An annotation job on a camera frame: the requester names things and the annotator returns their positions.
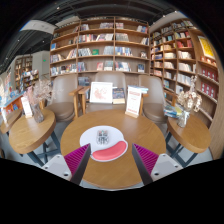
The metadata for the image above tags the small distant bookshelf unit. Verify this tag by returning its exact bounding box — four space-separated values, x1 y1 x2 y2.
13 54 34 91

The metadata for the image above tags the transparent computer mouse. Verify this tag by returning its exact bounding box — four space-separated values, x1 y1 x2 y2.
96 129 111 146

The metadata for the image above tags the small white table sign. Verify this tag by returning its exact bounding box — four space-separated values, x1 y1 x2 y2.
20 95 34 119

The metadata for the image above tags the brown padded wooden armchair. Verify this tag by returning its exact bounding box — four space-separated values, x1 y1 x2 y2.
138 74 169 125
44 73 83 123
78 71 129 114

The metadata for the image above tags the glass vase with dried flowers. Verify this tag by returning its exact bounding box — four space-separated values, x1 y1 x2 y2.
26 79 54 124
175 75 203 129

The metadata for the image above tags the white mouse pad, red wrist rest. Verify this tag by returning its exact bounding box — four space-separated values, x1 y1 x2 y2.
79 125 129 163

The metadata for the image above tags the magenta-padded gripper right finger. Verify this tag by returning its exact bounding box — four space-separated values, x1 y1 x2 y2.
131 142 184 186

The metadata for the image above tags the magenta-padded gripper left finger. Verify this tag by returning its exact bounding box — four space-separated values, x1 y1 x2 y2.
41 143 92 186

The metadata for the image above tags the round wooden side table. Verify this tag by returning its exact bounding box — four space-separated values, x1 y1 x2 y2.
0 109 23 135
8 108 58 168
165 114 213 168

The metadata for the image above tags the white framed picture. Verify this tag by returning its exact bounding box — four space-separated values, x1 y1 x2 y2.
89 81 114 104

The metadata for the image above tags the wide wooden bookshelf unit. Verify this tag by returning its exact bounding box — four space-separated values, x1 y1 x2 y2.
49 15 151 79

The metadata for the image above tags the light blue book stack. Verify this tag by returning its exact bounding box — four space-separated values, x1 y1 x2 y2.
127 84 150 95

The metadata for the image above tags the white sign on wooden stand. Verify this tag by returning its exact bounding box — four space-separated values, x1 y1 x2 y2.
124 85 143 119

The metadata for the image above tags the stack of colourful books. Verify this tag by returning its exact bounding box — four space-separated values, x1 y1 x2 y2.
163 104 184 119

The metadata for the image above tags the curved wooden bookshelf unit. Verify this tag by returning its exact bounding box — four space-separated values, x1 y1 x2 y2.
149 18 219 124

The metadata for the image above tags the dark book with picture cover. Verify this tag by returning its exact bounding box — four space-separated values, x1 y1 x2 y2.
112 87 126 105

